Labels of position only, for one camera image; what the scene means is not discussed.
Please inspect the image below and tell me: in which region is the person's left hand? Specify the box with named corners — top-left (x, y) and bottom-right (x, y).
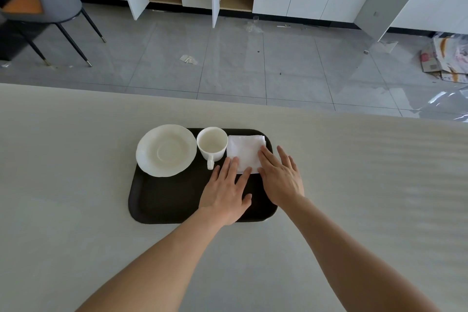
top-left (198, 157), bottom-right (253, 227)

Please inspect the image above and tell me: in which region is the person's right hand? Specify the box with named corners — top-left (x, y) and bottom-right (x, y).
top-left (258, 146), bottom-right (305, 208)

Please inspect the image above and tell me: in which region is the person's left forearm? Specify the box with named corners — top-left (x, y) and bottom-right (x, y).
top-left (76, 209), bottom-right (224, 312)

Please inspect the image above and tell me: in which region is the person's right forearm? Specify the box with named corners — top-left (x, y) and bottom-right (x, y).
top-left (283, 195), bottom-right (444, 312)

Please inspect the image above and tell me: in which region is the white folded napkin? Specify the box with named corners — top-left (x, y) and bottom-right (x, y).
top-left (226, 135), bottom-right (267, 175)

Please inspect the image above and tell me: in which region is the white cup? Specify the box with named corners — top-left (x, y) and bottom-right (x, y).
top-left (196, 127), bottom-right (229, 170)

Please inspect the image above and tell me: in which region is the dark brown serving tray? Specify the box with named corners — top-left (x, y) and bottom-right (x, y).
top-left (128, 128), bottom-right (279, 225)

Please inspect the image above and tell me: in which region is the white saucer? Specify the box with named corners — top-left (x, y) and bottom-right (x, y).
top-left (136, 124), bottom-right (198, 178)

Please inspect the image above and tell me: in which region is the clear plastic bag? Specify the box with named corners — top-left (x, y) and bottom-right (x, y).
top-left (245, 16), bottom-right (264, 34)

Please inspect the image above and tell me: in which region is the clear plastic floor sheet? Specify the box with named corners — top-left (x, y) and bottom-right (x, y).
top-left (347, 43), bottom-right (468, 123)

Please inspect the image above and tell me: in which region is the pile of printed cardboard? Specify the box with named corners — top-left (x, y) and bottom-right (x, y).
top-left (420, 32), bottom-right (468, 84)

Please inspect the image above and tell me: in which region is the orange seat cushion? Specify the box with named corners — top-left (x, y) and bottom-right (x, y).
top-left (0, 0), bottom-right (44, 15)

